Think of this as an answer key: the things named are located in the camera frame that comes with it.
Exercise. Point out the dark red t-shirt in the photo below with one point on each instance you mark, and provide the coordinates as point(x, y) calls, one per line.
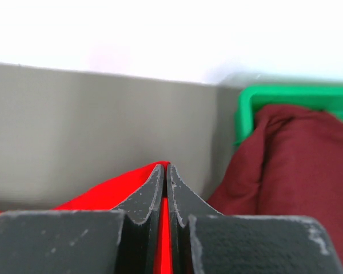
point(292, 164)

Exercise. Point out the green plastic bin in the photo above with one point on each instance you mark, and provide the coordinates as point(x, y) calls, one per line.
point(316, 97)

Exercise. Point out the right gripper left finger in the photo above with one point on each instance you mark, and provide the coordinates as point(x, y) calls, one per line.
point(120, 240)

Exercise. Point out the bright red t-shirt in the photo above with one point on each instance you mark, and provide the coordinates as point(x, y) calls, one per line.
point(109, 194)

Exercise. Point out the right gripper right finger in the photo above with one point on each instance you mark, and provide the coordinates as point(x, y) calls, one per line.
point(204, 240)

